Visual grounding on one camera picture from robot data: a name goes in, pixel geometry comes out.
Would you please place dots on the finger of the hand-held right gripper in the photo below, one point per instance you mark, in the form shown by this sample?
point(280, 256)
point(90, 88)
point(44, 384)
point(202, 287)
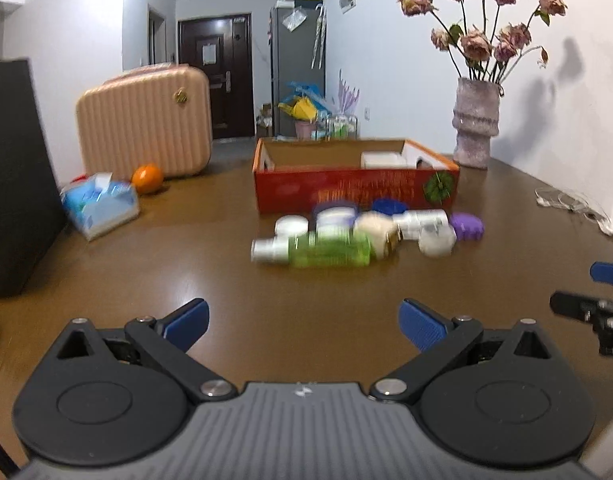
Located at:
point(608, 272)
point(586, 307)

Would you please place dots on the cream bottle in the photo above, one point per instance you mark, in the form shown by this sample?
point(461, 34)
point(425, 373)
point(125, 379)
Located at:
point(379, 232)

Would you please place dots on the hanging folded umbrella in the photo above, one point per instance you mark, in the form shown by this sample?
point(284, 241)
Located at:
point(319, 40)

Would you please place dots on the black bag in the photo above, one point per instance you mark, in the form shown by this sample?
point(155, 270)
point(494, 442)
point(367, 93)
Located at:
point(16, 175)

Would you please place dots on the orange fruit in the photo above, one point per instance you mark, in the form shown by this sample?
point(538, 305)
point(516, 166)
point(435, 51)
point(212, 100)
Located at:
point(147, 179)

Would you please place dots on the purple wall decoration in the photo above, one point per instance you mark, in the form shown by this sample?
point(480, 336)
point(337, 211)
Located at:
point(347, 95)

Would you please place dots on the clear plastic bag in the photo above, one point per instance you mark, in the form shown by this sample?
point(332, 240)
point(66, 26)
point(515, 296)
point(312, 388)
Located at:
point(294, 19)

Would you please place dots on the bunch of dried roses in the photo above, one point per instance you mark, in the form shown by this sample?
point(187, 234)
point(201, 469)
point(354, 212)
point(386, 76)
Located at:
point(476, 42)

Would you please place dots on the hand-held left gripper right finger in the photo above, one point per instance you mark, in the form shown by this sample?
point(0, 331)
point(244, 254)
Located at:
point(422, 324)

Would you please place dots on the pink textured vase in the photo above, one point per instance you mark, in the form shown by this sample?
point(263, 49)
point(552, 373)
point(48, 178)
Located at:
point(476, 125)

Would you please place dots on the blue tissue pack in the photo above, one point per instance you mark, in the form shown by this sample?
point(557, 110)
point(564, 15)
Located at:
point(101, 207)

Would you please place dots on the red cardboard box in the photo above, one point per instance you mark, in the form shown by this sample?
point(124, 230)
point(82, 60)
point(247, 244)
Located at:
point(346, 185)

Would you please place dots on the pink ribbed suitcase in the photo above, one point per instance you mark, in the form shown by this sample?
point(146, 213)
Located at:
point(146, 122)

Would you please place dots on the blue round lid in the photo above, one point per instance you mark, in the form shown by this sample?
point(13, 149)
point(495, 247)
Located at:
point(390, 206)

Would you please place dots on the white round jar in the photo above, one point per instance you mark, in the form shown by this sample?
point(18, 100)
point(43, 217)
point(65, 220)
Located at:
point(437, 241)

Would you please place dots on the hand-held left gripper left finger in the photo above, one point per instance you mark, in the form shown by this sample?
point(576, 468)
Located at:
point(189, 322)

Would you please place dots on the paper notice on door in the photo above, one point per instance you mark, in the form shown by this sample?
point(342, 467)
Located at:
point(209, 55)

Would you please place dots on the white jar with blue label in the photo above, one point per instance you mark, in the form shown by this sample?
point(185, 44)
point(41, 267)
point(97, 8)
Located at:
point(336, 217)

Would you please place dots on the yellow and blue umbrella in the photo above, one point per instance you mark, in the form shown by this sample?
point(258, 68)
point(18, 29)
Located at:
point(304, 105)

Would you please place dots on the dark brown door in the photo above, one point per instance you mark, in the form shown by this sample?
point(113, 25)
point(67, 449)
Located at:
point(221, 75)

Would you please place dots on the rack of bottles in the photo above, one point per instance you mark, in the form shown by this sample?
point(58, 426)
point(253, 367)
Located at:
point(339, 127)

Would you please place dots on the pink bucket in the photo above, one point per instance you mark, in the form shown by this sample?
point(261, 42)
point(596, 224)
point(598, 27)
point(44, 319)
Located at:
point(303, 130)

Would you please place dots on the small white jar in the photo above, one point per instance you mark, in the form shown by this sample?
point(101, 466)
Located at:
point(291, 225)

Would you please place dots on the green bottle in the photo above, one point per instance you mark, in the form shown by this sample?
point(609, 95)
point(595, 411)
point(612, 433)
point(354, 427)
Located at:
point(326, 251)

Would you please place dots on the grey refrigerator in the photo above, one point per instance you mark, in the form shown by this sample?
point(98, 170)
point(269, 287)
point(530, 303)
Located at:
point(296, 65)

